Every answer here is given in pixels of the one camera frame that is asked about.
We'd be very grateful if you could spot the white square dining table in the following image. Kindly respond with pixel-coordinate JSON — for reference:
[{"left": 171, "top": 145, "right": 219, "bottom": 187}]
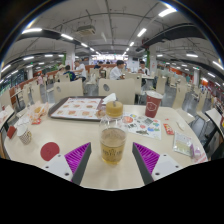
[
  {"left": 204, "top": 108, "right": 224, "bottom": 138},
  {"left": 0, "top": 104, "right": 16, "bottom": 133}
]

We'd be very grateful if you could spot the beige chair with hole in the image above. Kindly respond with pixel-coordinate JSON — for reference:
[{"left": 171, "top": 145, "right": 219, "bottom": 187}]
[
  {"left": 53, "top": 79, "right": 84, "bottom": 104},
  {"left": 98, "top": 78, "right": 136, "bottom": 106}
]

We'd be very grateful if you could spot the clear yellow-capped tea bottle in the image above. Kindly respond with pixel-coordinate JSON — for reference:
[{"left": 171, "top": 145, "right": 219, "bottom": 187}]
[{"left": 99, "top": 100, "right": 128, "bottom": 165}]

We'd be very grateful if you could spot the person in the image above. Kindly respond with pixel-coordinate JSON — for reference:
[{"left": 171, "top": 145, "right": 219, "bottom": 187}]
[
  {"left": 73, "top": 59, "right": 88, "bottom": 83},
  {"left": 109, "top": 59, "right": 126, "bottom": 81},
  {"left": 54, "top": 64, "right": 66, "bottom": 81},
  {"left": 137, "top": 60, "right": 151, "bottom": 87},
  {"left": 36, "top": 73, "right": 45, "bottom": 86},
  {"left": 63, "top": 64, "right": 77, "bottom": 82}
]

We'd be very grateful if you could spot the colourful sticker sheet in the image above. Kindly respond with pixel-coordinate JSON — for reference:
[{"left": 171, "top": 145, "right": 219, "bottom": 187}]
[{"left": 121, "top": 112, "right": 163, "bottom": 140}]

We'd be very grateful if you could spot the group of ceiling lights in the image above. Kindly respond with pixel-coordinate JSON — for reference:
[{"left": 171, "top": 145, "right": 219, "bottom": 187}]
[{"left": 0, "top": 7, "right": 224, "bottom": 88}]

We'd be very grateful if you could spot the ceiling air conditioner unit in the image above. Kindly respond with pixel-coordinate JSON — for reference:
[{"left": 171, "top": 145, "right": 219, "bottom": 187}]
[{"left": 75, "top": 24, "right": 97, "bottom": 37}]

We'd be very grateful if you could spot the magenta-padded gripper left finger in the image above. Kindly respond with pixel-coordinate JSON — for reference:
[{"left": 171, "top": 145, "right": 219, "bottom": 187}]
[{"left": 40, "top": 142, "right": 92, "bottom": 186}]

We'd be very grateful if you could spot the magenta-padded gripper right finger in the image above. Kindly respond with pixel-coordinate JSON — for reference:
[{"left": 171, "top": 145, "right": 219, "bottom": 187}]
[{"left": 131, "top": 142, "right": 183, "bottom": 186}]

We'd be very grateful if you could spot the clear plastic food bag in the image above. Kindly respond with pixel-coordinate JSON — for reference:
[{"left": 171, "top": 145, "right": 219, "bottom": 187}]
[{"left": 28, "top": 101, "right": 50, "bottom": 122}]

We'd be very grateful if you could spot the group of beige chairs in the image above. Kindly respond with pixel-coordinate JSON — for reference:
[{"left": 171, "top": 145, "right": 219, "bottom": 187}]
[{"left": 0, "top": 68, "right": 224, "bottom": 134}]

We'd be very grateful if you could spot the flat round red coaster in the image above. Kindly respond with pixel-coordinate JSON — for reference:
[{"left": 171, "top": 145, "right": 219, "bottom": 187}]
[{"left": 39, "top": 141, "right": 61, "bottom": 162}]

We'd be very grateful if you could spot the white patterned mug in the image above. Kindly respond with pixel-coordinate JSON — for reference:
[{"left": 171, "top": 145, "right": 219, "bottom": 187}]
[{"left": 15, "top": 122, "right": 33, "bottom": 146}]

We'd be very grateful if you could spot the clear plastic packet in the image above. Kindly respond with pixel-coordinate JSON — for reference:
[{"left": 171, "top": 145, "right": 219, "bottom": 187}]
[{"left": 172, "top": 130, "right": 195, "bottom": 157}]

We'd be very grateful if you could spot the brown food tray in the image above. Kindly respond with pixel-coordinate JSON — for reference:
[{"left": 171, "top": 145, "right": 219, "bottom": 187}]
[{"left": 48, "top": 95, "right": 107, "bottom": 122}]

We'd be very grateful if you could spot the white paper napkin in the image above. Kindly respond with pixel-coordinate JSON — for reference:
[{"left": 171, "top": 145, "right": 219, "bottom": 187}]
[{"left": 101, "top": 92, "right": 118, "bottom": 105}]

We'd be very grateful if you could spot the red paper cup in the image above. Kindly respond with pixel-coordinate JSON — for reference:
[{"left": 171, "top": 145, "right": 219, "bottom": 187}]
[{"left": 144, "top": 90, "right": 164, "bottom": 119}]

